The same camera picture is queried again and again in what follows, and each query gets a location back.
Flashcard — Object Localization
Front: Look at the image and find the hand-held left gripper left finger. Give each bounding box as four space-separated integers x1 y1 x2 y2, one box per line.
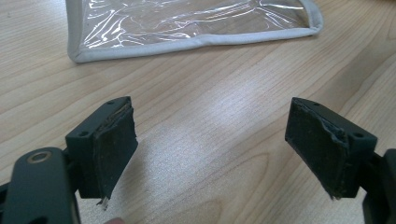
64 95 139 211

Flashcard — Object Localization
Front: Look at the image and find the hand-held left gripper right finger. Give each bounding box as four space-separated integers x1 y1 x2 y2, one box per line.
284 96 378 201

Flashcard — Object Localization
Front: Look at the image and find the clear plastic pouch grey trim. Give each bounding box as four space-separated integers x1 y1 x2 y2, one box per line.
64 0 324 64

